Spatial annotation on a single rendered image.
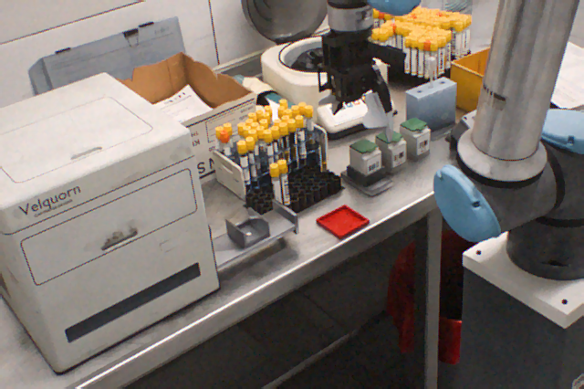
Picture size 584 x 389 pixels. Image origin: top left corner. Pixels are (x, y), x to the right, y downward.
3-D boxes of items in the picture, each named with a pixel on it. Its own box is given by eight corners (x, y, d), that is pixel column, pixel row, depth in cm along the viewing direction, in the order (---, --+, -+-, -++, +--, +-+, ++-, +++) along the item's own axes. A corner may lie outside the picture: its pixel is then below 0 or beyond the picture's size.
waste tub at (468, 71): (492, 125, 159) (495, 82, 153) (447, 103, 168) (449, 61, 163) (537, 105, 164) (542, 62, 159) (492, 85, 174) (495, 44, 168)
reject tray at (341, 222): (339, 239, 131) (339, 236, 130) (316, 222, 136) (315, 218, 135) (370, 223, 134) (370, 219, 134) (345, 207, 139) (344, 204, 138)
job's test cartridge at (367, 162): (366, 184, 142) (365, 156, 138) (349, 175, 145) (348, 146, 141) (381, 176, 144) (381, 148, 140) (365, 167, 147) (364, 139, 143)
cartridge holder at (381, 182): (371, 197, 141) (370, 181, 139) (340, 178, 147) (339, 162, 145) (392, 186, 143) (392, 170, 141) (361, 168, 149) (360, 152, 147)
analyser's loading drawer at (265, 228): (197, 287, 120) (192, 261, 118) (176, 268, 125) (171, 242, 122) (299, 233, 130) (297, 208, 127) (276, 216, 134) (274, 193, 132)
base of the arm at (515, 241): (629, 258, 116) (639, 205, 111) (550, 293, 112) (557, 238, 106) (559, 212, 128) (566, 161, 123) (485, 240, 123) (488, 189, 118)
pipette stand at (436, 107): (422, 144, 155) (422, 100, 149) (401, 131, 160) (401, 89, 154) (459, 129, 159) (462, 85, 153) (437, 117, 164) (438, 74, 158)
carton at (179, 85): (160, 205, 144) (144, 135, 136) (96, 150, 164) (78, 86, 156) (265, 156, 156) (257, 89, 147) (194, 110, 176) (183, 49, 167)
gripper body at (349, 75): (318, 95, 133) (313, 29, 126) (354, 78, 137) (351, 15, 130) (347, 109, 128) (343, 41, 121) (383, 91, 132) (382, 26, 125)
